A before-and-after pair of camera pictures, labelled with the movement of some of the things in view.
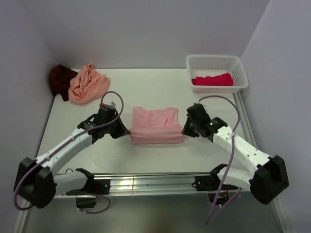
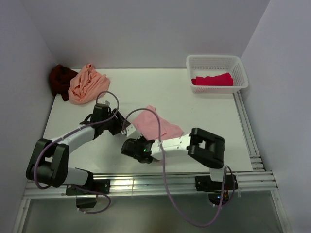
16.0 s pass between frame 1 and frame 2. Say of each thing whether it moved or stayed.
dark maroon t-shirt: stayed
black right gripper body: moved
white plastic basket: stayed
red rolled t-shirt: stayed
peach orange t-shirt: stayed
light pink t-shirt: moved
